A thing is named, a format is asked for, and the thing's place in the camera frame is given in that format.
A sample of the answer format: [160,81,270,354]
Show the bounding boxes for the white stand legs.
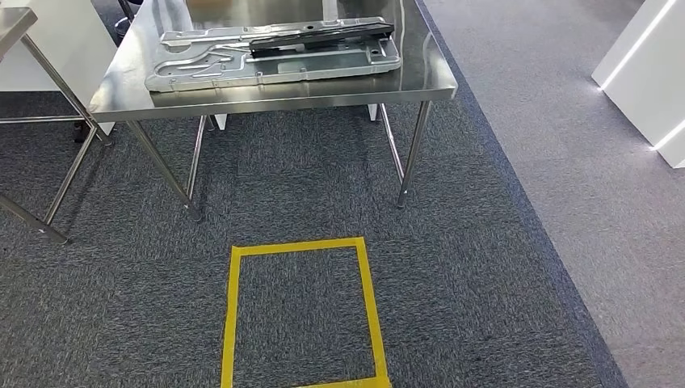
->
[205,103,381,133]

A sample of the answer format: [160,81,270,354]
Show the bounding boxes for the white cabinet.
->
[0,0,119,136]

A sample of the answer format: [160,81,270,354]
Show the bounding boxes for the stainless steel workbench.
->
[86,0,459,223]

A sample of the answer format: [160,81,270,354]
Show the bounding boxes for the steel frame table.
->
[0,7,113,246]

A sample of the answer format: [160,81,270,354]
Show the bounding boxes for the black plastic car part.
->
[248,21,396,59]

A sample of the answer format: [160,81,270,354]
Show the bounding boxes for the large stamped metal plate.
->
[144,16,403,94]

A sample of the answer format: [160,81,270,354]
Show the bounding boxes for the white block plinth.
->
[590,0,685,170]

